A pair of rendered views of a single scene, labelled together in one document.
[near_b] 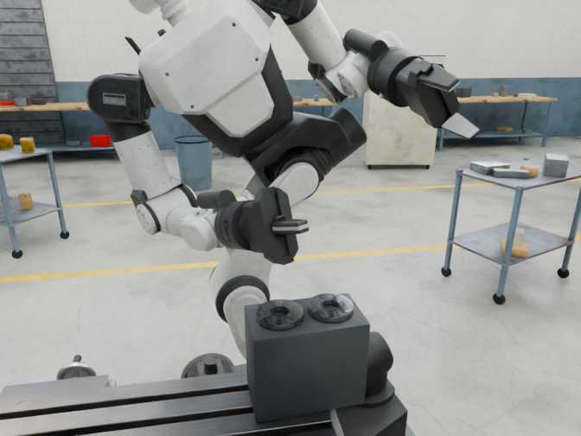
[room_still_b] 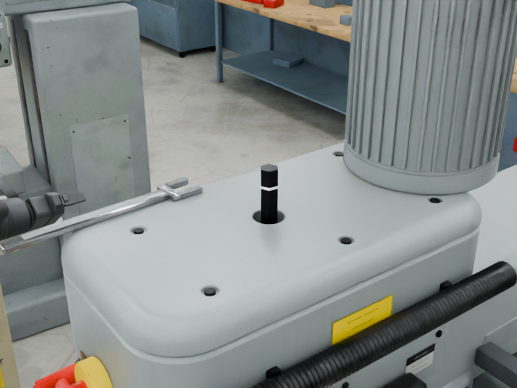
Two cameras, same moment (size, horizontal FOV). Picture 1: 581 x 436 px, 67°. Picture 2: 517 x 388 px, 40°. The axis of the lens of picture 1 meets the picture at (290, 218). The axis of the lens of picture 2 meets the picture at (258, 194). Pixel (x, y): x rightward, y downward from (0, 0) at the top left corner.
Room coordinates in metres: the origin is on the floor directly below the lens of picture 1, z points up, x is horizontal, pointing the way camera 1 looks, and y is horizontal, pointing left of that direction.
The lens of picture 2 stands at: (0.92, 1.22, 2.28)
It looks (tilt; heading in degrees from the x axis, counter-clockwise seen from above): 27 degrees down; 243
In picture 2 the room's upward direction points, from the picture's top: straight up
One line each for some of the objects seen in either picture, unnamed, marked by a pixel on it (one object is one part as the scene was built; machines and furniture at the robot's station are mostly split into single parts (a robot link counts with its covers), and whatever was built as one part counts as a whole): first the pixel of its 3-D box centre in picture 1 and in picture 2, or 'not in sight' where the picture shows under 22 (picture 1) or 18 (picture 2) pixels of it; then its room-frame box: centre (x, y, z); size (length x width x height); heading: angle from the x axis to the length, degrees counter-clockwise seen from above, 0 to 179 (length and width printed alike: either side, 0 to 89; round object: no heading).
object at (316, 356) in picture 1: (304, 351); not in sight; (0.72, -0.03, 1.04); 0.22 x 0.12 x 0.20; 103
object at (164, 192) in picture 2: not in sight; (104, 213); (0.76, 0.50, 1.89); 0.24 x 0.04 x 0.01; 12
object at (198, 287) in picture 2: not in sight; (278, 270); (0.57, 0.58, 1.81); 0.47 x 0.26 x 0.16; 10
